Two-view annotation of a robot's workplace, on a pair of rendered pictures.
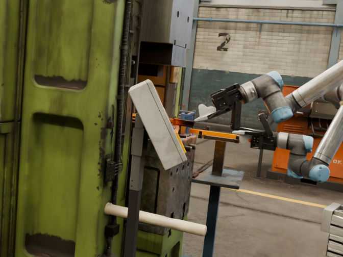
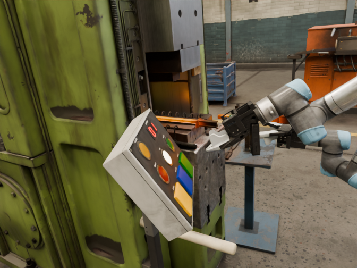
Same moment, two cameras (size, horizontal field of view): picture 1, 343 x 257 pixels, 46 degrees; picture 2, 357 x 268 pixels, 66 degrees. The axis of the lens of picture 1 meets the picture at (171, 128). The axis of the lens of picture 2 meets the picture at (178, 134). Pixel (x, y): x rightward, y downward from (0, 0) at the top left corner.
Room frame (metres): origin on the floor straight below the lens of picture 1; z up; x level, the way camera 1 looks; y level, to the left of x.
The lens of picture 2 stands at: (0.71, -0.15, 1.46)
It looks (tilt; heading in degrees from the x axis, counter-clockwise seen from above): 21 degrees down; 11
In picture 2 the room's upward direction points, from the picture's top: 5 degrees counter-clockwise
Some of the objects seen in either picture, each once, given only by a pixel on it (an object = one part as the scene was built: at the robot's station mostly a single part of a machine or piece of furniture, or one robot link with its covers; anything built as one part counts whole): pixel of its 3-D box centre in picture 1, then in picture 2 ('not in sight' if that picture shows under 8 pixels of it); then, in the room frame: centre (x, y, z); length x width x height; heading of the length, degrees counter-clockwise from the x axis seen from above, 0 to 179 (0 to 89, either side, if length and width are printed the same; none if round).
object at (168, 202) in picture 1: (132, 172); (169, 166); (2.11, 0.19, 0.69); 0.56 x 0.38 x 0.45; 70
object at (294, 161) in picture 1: (298, 165); (333, 163); (1.79, -0.59, 0.88); 0.11 x 0.08 x 0.11; 20
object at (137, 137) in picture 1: (149, 136); not in sight; (1.44, 0.08, 1.00); 0.13 x 0.11 x 0.14; 160
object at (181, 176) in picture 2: not in sight; (184, 180); (1.44, -0.02, 1.01); 0.07 x 0.05 x 0.07; 5
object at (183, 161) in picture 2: not in sight; (185, 165); (1.54, -0.01, 1.01); 0.07 x 0.05 x 0.07; 5
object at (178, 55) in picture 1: (140, 53); (153, 59); (2.06, 0.19, 1.32); 0.42 x 0.20 x 0.10; 70
